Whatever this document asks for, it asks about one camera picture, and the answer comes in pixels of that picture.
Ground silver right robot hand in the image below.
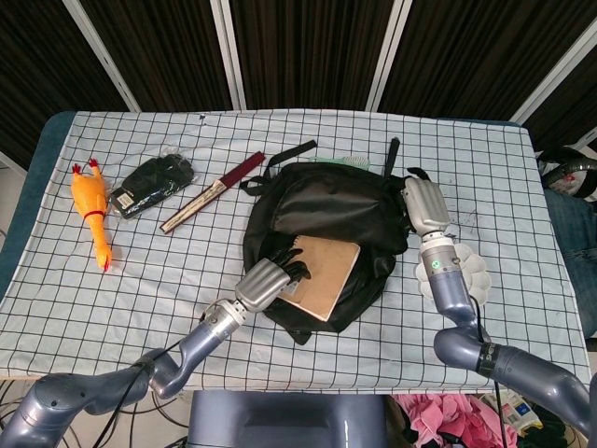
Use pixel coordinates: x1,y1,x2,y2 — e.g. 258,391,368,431
400,167,451,235

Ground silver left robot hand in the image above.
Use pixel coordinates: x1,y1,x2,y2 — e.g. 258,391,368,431
235,246,312,313

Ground brown spiral notebook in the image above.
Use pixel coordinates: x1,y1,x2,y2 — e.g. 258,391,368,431
274,234,363,323

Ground black backpack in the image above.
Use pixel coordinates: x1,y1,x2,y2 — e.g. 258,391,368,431
239,137,412,346

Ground green hair brush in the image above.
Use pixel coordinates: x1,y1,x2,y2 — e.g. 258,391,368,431
310,155,372,172

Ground white flower paint palette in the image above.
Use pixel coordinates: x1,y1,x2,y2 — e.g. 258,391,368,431
416,241,493,305

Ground dark red folded fan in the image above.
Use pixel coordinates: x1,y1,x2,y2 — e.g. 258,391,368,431
160,151,268,233

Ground white black-grid tablecloth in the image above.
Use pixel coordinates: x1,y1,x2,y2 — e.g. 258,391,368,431
0,109,587,393

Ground blue-grey robot torso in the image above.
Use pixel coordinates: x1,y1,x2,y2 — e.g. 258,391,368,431
187,390,391,448

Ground black gloves in plastic bag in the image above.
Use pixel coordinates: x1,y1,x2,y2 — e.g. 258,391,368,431
109,147,197,220

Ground blue jeans leg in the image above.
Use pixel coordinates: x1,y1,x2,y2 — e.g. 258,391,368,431
543,186,597,340

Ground yellow rubber chicken toy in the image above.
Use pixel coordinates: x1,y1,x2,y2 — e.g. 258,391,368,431
70,158,114,272

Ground pink cloth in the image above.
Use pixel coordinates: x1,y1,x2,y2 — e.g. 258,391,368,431
394,394,519,448

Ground box with blue label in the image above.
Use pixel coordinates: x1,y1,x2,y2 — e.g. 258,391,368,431
482,390,545,433

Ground dark blue table pad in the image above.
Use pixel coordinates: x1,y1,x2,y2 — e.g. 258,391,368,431
0,110,78,290

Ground grey ribbed hose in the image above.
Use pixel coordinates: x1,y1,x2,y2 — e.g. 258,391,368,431
535,145,597,202

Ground white partition post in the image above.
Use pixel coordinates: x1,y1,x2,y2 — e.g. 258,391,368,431
62,0,141,112
209,0,246,111
510,18,597,127
366,0,414,111

